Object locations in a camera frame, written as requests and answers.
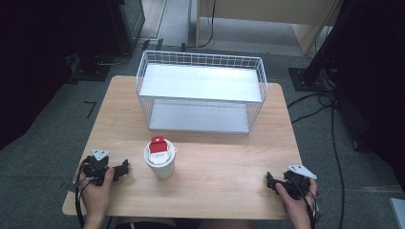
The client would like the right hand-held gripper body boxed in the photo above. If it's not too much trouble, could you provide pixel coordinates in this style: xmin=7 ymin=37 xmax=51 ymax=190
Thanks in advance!
xmin=282 ymin=164 xmax=318 ymax=201

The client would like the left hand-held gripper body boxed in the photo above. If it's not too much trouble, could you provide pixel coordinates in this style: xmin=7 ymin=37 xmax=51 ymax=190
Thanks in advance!
xmin=83 ymin=148 xmax=113 ymax=187

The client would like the person's right hand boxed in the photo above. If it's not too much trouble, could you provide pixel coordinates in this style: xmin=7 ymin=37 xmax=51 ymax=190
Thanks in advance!
xmin=275 ymin=177 xmax=319 ymax=223

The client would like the person's left hand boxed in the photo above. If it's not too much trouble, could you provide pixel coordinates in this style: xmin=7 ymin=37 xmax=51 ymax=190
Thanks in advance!
xmin=78 ymin=167 xmax=116 ymax=221

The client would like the white cup with red lid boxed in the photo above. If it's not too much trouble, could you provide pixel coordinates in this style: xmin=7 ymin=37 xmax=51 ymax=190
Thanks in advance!
xmin=142 ymin=135 xmax=179 ymax=180

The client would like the white flat object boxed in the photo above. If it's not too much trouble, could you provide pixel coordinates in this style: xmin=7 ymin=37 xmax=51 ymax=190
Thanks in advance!
xmin=388 ymin=197 xmax=405 ymax=229

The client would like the dark cabinet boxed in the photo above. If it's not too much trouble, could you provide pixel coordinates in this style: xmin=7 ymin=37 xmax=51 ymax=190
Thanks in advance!
xmin=106 ymin=0 xmax=146 ymax=55

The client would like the light wooden furniture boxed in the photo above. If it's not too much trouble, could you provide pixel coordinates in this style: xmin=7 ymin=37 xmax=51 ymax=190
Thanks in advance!
xmin=195 ymin=0 xmax=347 ymax=57

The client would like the right hand-held gripper cable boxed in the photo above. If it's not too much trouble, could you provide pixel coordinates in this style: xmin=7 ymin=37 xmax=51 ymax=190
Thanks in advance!
xmin=290 ymin=177 xmax=320 ymax=229

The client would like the hand-held gripper cable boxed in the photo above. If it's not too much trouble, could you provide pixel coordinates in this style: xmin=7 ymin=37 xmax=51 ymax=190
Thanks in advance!
xmin=72 ymin=158 xmax=93 ymax=229
xmin=290 ymin=177 xmax=320 ymax=229

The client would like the left hand-held gripper cable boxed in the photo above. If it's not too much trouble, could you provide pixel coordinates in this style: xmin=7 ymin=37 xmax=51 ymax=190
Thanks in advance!
xmin=72 ymin=158 xmax=93 ymax=229

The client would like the black floor cable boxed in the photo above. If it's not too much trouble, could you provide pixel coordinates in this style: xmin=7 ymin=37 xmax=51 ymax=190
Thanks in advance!
xmin=329 ymin=101 xmax=347 ymax=229
xmin=287 ymin=91 xmax=335 ymax=125

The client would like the white wire shelf rack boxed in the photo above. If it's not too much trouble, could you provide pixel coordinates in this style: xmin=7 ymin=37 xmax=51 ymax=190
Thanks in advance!
xmin=135 ymin=50 xmax=269 ymax=135

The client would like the black stand with base plate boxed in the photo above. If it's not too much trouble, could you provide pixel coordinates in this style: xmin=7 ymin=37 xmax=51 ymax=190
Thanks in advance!
xmin=288 ymin=0 xmax=364 ymax=94

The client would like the black hanging cable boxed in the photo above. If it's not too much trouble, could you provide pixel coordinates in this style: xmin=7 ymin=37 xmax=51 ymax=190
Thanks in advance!
xmin=181 ymin=0 xmax=218 ymax=52

